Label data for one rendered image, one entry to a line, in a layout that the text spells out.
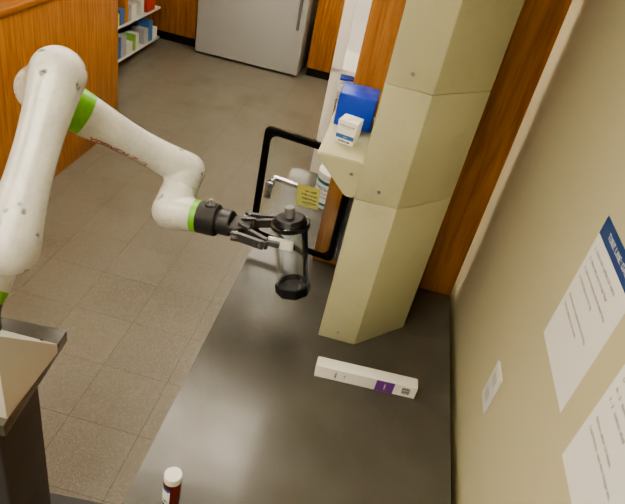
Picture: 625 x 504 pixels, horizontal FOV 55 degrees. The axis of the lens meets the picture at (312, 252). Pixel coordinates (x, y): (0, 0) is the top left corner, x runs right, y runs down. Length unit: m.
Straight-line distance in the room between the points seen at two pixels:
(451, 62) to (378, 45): 0.40
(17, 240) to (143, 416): 1.48
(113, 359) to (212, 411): 1.46
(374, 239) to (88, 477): 1.53
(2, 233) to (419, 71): 0.95
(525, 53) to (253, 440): 1.22
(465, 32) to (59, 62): 0.88
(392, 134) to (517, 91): 0.49
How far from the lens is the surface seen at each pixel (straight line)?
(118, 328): 3.09
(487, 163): 1.85
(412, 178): 1.48
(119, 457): 2.60
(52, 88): 1.46
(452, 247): 1.99
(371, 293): 1.65
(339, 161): 1.46
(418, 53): 1.36
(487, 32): 1.43
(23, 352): 1.50
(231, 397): 1.56
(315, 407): 1.58
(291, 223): 1.57
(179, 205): 1.68
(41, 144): 1.43
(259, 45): 6.63
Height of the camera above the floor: 2.12
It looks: 34 degrees down
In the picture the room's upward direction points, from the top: 13 degrees clockwise
